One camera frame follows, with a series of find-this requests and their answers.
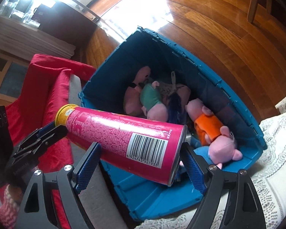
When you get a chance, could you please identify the white stacked panels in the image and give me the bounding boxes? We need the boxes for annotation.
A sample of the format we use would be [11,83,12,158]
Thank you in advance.
[0,19,77,61]

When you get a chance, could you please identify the blue plastic crate container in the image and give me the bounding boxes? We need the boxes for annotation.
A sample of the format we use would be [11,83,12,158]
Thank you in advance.
[78,26,268,222]

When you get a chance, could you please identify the cream lace tablecloth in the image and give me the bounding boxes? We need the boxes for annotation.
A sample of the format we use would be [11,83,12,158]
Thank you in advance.
[138,81,286,229]

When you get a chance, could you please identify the large pink pig plush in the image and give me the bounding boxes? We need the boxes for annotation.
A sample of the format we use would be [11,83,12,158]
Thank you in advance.
[123,66,153,116]

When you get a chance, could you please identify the plush toy with beige tag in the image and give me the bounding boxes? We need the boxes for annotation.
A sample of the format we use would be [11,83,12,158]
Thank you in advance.
[157,71,191,105]

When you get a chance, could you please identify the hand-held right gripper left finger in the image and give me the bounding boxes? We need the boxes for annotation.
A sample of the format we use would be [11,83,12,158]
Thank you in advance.
[14,142,103,229]

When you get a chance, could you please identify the dark wooden cabinet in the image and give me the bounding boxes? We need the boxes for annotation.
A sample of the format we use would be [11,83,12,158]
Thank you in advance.
[33,0,103,53]

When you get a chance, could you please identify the pink pig plush teal clothes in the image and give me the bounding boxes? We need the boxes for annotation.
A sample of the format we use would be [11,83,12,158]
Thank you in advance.
[139,81,168,122]

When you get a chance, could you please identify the wooden glass-door cabinet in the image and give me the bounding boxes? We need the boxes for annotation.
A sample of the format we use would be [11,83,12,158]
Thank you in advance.
[0,50,30,105]

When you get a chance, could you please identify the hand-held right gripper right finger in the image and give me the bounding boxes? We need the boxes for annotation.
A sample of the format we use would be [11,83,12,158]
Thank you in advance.
[180,142,267,229]

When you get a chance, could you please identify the pink knitted garment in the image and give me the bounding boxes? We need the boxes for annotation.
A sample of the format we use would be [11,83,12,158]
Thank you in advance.
[0,185,22,229]

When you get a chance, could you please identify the pink pig plush blue clothes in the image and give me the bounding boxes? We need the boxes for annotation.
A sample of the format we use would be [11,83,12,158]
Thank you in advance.
[180,125,243,170]

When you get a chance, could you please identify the pink chip can yellow lid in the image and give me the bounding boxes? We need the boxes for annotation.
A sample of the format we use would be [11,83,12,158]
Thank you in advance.
[55,104,187,187]

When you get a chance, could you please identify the grey sofa cushion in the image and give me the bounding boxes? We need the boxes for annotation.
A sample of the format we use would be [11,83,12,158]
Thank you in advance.
[68,74,136,229]

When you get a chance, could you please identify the pink pig plush orange clothes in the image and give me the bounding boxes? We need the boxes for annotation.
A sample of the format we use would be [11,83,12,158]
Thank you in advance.
[185,98,226,146]

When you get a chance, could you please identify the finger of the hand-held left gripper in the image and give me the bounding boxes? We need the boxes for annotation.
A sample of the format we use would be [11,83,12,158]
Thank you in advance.
[35,121,68,152]

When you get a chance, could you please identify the red cloth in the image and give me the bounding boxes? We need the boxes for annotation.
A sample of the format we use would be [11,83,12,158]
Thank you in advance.
[0,54,97,229]

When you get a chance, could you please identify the wooden chair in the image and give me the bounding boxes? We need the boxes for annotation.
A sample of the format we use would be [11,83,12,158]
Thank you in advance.
[247,0,286,61]

